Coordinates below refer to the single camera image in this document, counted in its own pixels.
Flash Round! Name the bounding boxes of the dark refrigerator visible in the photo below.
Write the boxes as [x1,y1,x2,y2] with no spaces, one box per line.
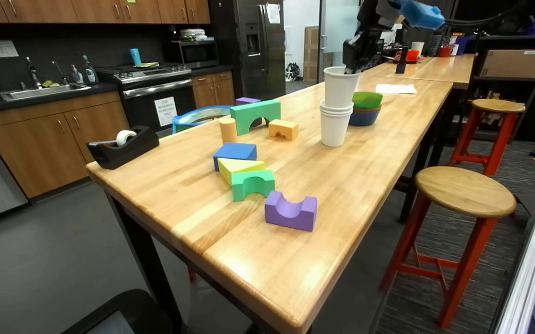
[207,0,289,102]

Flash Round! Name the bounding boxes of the wide wooden base cabinet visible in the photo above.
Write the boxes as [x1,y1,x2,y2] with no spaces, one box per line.
[0,91,133,200]

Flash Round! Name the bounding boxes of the yellow triangular foam block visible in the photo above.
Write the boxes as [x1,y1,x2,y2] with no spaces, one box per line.
[216,155,268,187]

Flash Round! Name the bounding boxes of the steel microwave oven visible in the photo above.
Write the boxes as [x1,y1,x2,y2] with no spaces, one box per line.
[168,37,222,70]

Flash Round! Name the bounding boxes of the teal bottle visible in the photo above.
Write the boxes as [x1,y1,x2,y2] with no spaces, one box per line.
[129,46,146,68]

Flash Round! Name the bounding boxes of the blue foam block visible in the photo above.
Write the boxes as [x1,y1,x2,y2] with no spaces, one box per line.
[212,141,261,172]

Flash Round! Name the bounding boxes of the black table frame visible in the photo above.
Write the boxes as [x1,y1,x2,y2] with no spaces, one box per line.
[103,122,450,334]

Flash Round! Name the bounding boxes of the black tape dispenser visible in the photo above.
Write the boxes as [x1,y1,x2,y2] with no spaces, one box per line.
[86,124,162,170]

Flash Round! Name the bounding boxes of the small purple foam block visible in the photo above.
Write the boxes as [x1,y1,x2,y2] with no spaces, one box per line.
[235,94,264,107]

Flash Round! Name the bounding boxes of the white paper notice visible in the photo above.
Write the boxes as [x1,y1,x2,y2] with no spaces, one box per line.
[153,94,181,129]

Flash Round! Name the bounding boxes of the light blue chair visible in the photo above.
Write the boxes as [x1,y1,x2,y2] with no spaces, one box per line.
[172,104,235,135]

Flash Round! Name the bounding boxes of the red bowl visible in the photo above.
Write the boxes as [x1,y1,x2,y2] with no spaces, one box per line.
[393,46,424,65]

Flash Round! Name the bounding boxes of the wooden wall cabinets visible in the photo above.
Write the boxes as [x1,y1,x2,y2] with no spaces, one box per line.
[0,0,214,26]

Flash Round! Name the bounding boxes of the green plastic bowl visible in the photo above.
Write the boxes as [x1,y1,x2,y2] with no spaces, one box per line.
[352,91,385,113]

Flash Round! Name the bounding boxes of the white tape roll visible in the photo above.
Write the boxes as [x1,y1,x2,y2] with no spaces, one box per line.
[116,128,140,148]

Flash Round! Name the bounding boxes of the steel kitchen stove oven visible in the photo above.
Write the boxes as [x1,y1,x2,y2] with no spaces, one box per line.
[97,63,198,133]

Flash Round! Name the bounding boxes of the narrow wooden base cabinet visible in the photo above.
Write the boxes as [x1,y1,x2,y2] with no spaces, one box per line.
[190,68,238,111]

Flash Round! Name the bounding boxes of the tan cylinder block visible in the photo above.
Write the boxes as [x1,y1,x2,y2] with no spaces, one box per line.
[218,115,240,144]

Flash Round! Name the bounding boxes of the small green arch block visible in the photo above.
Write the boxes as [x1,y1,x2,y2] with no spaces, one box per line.
[229,168,279,204]

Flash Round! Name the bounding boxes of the wooden stool red legs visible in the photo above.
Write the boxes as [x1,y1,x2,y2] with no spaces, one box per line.
[380,163,521,330]
[448,96,530,178]

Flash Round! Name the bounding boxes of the large green arch block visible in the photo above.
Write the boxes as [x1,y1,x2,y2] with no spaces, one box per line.
[229,98,283,137]

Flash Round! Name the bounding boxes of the black framed brown board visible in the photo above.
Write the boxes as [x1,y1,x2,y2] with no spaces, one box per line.
[472,33,535,83]

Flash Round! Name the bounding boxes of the cardboard box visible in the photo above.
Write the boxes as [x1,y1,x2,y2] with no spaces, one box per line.
[302,24,324,83]

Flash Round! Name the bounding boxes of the purple notched foam block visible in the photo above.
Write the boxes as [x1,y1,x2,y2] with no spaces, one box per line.
[263,189,320,233]

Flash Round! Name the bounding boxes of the small orange arch block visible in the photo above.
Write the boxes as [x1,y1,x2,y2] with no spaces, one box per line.
[268,116,302,142]

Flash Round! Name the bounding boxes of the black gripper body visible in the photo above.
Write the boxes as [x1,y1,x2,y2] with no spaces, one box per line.
[348,0,406,70]

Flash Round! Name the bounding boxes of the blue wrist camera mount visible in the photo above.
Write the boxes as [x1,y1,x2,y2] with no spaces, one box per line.
[396,0,448,31]

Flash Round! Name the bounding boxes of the stack of white plates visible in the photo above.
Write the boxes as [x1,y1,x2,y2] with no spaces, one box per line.
[179,26,211,42]

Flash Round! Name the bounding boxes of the white robot cart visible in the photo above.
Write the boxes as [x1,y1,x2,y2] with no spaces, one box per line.
[491,194,535,334]

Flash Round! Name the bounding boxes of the steel kitchen sink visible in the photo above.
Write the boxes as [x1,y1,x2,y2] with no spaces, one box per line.
[0,81,95,104]

